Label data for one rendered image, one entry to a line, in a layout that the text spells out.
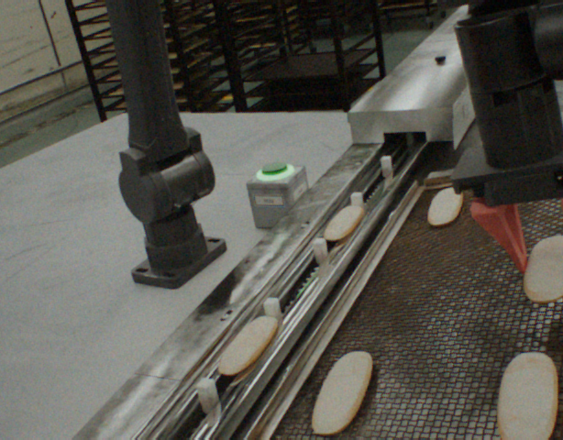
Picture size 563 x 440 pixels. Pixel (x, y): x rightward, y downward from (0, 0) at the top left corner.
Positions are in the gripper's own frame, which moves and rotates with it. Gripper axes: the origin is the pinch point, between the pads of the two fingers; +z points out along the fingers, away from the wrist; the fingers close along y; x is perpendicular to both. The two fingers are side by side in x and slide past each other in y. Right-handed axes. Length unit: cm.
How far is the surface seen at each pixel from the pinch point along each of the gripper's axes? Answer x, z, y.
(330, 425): -15.5, 3.5, -14.4
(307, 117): 85, 5, -60
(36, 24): 428, -49, -462
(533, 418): -14.8, 3.0, -0.3
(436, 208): 20.8, 3.4, -14.7
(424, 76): 76, 0, -29
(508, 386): -11.7, 3.1, -2.2
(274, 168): 34, -1, -41
